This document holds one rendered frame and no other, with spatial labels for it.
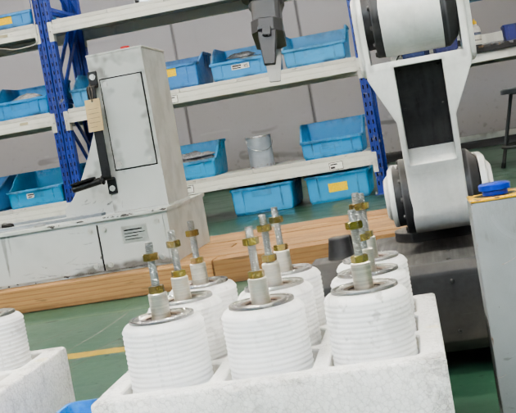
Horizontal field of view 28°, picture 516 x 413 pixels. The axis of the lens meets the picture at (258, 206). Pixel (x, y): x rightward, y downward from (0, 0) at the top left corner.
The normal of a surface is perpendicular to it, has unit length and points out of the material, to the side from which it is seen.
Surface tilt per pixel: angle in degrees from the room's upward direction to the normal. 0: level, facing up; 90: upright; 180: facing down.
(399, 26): 112
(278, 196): 93
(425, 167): 120
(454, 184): 106
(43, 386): 90
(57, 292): 90
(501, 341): 90
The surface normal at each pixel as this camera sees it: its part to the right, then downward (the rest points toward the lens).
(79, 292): -0.16, 0.10
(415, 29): -0.05, 0.59
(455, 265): -0.23, -0.62
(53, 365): 0.98, -0.16
